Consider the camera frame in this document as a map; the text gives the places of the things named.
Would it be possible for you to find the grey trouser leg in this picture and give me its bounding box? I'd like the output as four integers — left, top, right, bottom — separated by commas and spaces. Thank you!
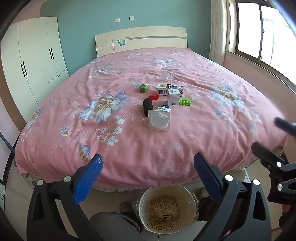
89, 211, 145, 241

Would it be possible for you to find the green wooden cube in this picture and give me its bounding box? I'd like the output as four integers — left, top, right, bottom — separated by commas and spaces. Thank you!
139, 84, 149, 93

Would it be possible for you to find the clear plastic cup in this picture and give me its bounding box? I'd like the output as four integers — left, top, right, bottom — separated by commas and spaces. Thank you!
160, 71, 173, 81

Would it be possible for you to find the small white box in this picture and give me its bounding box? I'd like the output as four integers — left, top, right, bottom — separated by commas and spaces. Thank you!
168, 89, 181, 108

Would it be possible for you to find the green toy brick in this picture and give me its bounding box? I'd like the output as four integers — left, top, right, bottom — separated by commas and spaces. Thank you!
179, 97, 192, 106

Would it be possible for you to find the white yogurt cup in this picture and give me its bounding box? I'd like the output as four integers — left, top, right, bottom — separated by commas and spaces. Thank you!
148, 104, 171, 131

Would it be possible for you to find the window with frame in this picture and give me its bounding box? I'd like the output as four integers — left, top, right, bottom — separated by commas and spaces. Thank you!
227, 1, 295, 90

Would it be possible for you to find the pink floral bed sheet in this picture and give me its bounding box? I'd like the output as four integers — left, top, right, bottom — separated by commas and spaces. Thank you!
16, 48, 287, 190

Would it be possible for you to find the black cylinder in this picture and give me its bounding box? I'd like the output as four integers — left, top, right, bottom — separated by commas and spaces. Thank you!
143, 98, 153, 118

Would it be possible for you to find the red wooden block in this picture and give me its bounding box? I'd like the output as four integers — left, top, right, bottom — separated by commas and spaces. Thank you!
149, 93, 159, 100

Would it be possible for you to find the white wardrobe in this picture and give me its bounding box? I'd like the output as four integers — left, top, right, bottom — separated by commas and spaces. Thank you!
1, 16, 69, 121

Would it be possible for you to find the cream curtain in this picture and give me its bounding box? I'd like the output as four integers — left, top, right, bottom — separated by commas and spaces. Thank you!
209, 0, 227, 65

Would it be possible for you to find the white milk carton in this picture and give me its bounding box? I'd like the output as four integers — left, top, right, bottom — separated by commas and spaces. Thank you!
156, 84, 184, 96

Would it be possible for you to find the cream wooden headboard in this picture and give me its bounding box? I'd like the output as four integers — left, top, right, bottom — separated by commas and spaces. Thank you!
95, 26, 188, 57

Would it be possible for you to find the white trash bucket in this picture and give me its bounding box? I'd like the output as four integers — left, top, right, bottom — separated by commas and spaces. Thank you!
133, 185, 199, 235

